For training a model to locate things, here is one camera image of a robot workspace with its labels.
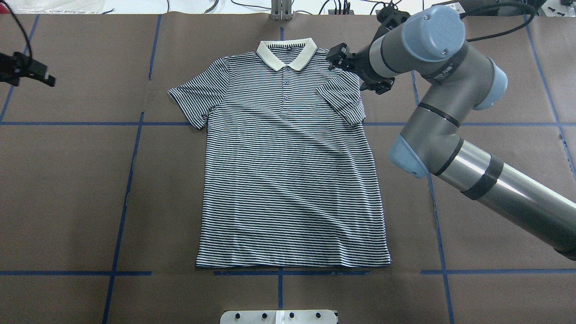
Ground aluminium frame post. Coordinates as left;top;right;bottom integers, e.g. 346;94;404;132
270;0;293;21

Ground black box with label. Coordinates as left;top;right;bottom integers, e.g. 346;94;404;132
438;0;546;17

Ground blue white striped polo shirt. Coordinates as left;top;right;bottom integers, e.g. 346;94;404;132
167;38;392;268

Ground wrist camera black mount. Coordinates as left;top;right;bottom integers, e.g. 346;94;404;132
374;2;411;39
0;52;56;87

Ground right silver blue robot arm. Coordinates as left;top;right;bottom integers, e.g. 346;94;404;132
326;5;576;260

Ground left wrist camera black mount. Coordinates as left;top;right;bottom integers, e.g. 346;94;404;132
0;52;56;87

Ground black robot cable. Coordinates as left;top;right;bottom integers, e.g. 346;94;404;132
459;2;537;43

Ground blue tape grid lines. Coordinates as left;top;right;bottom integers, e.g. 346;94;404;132
1;12;575;324

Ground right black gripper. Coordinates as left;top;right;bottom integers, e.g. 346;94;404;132
326;43;395;95

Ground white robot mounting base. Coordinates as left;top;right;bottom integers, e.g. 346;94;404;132
220;309;339;324

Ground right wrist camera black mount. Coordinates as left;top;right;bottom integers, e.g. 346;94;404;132
374;2;411;39

